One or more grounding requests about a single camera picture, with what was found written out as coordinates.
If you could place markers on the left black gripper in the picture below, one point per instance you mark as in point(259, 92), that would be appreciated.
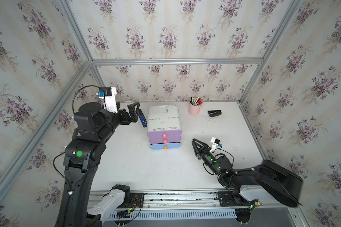
point(133, 115)

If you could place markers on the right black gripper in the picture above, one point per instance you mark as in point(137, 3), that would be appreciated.
point(200, 153)

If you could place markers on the purple top drawer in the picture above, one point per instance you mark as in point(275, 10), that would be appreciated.
point(164, 134)

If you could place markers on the purple drawer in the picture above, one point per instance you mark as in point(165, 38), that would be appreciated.
point(164, 134)
point(161, 140)

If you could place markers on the blue bottom drawer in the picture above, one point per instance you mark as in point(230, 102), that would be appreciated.
point(165, 146)

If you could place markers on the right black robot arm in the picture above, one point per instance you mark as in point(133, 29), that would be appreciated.
point(249, 185)

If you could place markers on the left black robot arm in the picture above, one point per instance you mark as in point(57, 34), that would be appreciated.
point(82, 157)

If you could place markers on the white drawer cabinet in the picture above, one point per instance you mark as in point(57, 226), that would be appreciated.
point(163, 118)

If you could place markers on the black stapler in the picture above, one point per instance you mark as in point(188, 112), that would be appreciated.
point(214, 113)

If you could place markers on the pink pen holder cup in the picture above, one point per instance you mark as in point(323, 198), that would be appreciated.
point(195, 104)

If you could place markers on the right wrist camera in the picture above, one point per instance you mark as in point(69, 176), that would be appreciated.
point(215, 144)

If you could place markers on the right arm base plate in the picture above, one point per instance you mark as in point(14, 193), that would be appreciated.
point(229, 199)

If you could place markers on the aluminium mounting rail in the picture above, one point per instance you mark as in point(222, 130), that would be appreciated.
point(186, 200)

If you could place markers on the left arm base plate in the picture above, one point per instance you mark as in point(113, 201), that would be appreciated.
point(134, 200)

